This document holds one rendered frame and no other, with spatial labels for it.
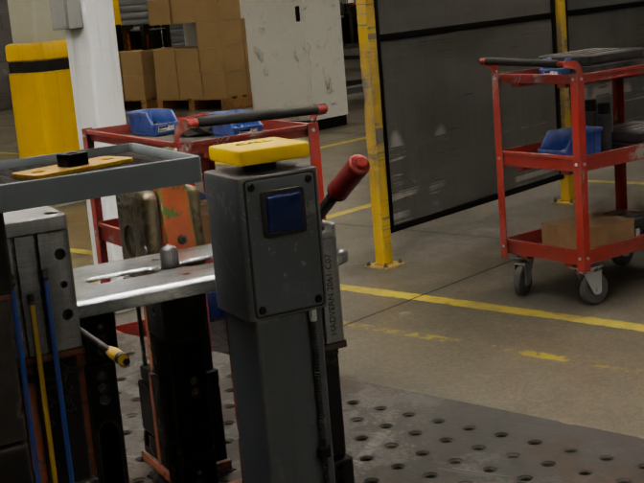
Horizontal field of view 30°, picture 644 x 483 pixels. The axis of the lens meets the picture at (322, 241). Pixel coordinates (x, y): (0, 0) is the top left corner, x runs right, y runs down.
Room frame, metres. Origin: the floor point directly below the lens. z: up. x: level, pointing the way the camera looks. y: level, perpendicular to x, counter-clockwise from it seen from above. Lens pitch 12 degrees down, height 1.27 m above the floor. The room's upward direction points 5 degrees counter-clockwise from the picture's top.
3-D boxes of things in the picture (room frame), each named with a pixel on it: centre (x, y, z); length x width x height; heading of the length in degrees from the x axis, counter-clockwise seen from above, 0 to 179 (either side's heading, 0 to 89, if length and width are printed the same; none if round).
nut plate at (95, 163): (0.87, 0.17, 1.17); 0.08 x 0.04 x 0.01; 134
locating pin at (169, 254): (1.25, 0.16, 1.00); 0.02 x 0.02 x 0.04
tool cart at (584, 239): (4.79, -1.13, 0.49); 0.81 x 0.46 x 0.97; 125
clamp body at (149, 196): (1.44, 0.20, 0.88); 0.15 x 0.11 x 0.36; 27
